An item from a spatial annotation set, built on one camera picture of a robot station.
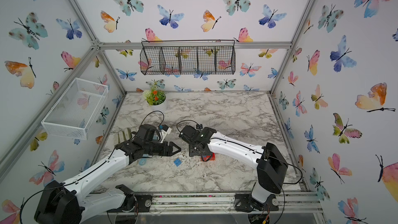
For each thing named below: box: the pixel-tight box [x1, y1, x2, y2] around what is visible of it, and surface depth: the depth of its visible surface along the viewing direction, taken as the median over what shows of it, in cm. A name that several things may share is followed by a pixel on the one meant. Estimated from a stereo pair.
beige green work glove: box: [117, 127, 133, 144], surface depth 98 cm
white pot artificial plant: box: [142, 88, 167, 112], surface depth 100 cm
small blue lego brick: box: [173, 158, 182, 167], surface depth 88 cm
